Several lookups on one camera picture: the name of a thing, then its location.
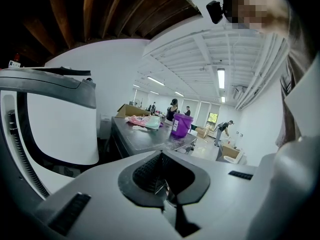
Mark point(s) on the cluttered open cardboard box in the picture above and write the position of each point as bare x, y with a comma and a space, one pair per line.
130, 110

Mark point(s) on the purple lid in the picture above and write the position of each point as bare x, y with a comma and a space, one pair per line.
161, 124

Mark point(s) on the row of ceiling light tubes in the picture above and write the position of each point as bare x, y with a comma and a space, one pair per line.
221, 77

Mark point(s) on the purple bucket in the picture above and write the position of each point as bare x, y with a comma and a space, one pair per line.
181, 126

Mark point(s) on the white toilet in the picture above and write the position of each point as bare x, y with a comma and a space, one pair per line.
231, 159

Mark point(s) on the person's head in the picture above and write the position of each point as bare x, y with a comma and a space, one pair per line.
272, 14

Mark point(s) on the sealed brown cardboard box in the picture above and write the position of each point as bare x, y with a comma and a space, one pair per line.
202, 132

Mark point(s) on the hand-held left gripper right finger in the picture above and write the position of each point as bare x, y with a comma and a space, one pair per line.
225, 204

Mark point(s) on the pink teal detergent bag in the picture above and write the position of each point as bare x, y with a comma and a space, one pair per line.
147, 121

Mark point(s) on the wooden shelter frame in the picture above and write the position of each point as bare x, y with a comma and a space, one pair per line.
87, 9

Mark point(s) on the ceiling air conditioner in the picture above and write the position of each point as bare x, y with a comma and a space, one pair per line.
240, 92

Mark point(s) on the black head-mounted camera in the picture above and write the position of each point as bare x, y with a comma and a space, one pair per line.
215, 11

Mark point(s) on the small white device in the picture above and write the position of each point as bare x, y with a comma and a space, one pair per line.
14, 63

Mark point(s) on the black front-load washing machine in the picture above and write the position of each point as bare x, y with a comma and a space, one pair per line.
150, 139

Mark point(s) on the window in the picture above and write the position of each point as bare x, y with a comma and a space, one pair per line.
212, 117

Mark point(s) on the large open cardboard box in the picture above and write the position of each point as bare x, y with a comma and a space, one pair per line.
230, 151

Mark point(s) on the person's brown shirt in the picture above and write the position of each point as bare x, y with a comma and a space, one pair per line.
300, 46

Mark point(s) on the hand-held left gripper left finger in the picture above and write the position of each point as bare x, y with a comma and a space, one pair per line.
100, 196

